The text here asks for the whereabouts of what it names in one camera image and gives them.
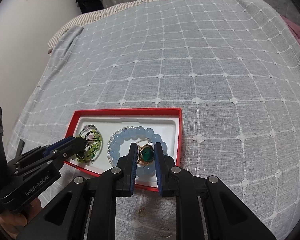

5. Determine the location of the black flower ring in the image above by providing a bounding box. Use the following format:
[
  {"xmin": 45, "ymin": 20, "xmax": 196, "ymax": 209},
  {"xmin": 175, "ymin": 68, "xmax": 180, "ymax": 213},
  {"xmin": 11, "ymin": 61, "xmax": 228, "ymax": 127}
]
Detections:
[{"xmin": 81, "ymin": 135, "xmax": 97, "ymax": 153}]

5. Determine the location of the thin multicolour bead bracelet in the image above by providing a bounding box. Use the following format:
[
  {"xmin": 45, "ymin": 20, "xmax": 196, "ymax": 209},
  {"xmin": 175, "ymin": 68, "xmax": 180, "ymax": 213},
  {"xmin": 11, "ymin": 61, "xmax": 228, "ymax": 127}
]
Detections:
[{"xmin": 78, "ymin": 124, "xmax": 101, "ymax": 140}]

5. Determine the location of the green beaded bracelet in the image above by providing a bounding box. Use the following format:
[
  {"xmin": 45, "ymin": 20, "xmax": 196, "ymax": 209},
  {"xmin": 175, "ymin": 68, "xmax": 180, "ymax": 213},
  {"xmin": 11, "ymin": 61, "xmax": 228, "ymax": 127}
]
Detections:
[{"xmin": 75, "ymin": 128, "xmax": 104, "ymax": 164}]

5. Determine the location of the red jewelry box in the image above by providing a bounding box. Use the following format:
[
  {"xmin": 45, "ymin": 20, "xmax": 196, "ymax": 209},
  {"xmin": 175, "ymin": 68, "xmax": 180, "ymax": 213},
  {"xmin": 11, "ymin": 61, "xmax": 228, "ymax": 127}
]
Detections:
[{"xmin": 64, "ymin": 107, "xmax": 183, "ymax": 193}]

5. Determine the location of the clear crystal bead bracelet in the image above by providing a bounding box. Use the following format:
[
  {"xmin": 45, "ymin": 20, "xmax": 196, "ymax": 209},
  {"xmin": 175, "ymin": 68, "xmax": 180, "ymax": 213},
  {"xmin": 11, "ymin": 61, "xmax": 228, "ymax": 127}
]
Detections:
[{"xmin": 107, "ymin": 125, "xmax": 138, "ymax": 167}]

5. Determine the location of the gold green stone ring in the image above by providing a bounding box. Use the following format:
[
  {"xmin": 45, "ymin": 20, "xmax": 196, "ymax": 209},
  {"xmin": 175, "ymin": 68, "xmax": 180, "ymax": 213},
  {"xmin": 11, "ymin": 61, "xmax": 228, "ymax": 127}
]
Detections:
[{"xmin": 136, "ymin": 143, "xmax": 157, "ymax": 167}]

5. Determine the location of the blue beaded bracelet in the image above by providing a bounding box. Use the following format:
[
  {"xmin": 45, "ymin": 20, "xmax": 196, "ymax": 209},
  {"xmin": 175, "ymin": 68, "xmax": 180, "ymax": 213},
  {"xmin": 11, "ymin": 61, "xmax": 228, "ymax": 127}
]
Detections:
[{"xmin": 109, "ymin": 126, "xmax": 169, "ymax": 181}]

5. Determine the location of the person's left hand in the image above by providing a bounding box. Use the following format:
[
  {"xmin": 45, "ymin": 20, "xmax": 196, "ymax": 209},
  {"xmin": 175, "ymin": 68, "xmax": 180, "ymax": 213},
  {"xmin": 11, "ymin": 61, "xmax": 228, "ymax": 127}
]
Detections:
[{"xmin": 0, "ymin": 198, "xmax": 43, "ymax": 239}]

